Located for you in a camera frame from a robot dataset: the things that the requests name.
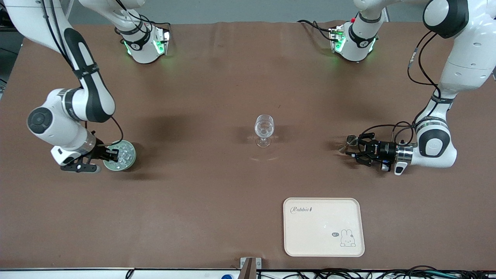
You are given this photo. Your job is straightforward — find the small metal cup black handle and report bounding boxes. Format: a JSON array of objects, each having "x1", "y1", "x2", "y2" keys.
[{"x1": 341, "y1": 134, "x2": 359, "y2": 154}]

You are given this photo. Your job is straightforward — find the clear ice cubes heap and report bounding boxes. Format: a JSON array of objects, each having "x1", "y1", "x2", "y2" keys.
[{"x1": 110, "y1": 142, "x2": 135, "y2": 169}]

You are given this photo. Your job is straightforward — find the clear stemmed wine glass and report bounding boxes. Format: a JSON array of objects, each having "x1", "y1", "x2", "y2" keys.
[{"x1": 254, "y1": 114, "x2": 275, "y2": 148}]

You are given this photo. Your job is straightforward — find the green round bowl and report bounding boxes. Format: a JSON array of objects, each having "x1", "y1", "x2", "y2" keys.
[{"x1": 103, "y1": 140, "x2": 137, "y2": 172}]

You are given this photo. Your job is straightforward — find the cream rabbit print tray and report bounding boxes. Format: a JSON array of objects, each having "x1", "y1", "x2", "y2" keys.
[{"x1": 283, "y1": 198, "x2": 365, "y2": 257}]

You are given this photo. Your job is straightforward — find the brown table cover sheet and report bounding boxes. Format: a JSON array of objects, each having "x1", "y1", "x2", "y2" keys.
[{"x1": 0, "y1": 21, "x2": 496, "y2": 270}]

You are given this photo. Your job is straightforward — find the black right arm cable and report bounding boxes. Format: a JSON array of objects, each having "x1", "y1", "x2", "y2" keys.
[{"x1": 102, "y1": 115, "x2": 124, "y2": 147}]

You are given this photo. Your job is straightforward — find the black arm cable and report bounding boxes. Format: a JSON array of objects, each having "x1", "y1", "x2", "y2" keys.
[
  {"x1": 358, "y1": 30, "x2": 444, "y2": 146},
  {"x1": 102, "y1": 115, "x2": 124, "y2": 147}
]

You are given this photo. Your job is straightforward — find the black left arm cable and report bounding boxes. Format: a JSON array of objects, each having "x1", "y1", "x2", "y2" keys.
[{"x1": 358, "y1": 30, "x2": 444, "y2": 146}]

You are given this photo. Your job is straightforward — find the tangled black cables bundle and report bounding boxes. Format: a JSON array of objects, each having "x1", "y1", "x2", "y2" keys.
[{"x1": 257, "y1": 265, "x2": 496, "y2": 279}]

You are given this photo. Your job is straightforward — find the black left base cable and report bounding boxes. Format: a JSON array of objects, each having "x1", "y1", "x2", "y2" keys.
[{"x1": 297, "y1": 19, "x2": 334, "y2": 41}]

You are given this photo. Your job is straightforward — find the metal bracket with brown post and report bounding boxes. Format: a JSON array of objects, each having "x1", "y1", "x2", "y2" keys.
[{"x1": 240, "y1": 257, "x2": 262, "y2": 279}]

